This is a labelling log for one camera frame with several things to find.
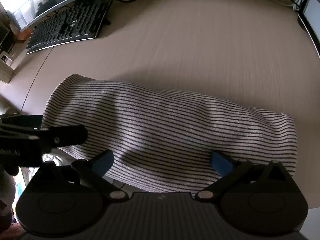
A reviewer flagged beige striped long-sleeve shirt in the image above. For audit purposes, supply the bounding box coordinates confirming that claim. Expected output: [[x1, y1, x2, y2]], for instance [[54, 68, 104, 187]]
[[42, 74, 298, 193]]

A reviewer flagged small white box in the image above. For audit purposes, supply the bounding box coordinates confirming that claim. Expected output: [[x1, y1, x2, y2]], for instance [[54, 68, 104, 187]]
[[1, 51, 15, 66]]

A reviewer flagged orange object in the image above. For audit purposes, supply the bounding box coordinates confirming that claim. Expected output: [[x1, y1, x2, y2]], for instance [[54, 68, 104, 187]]
[[16, 28, 31, 41]]

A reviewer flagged black mechanical keyboard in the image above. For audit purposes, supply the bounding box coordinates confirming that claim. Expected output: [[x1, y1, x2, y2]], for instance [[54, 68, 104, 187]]
[[26, 0, 109, 54]]

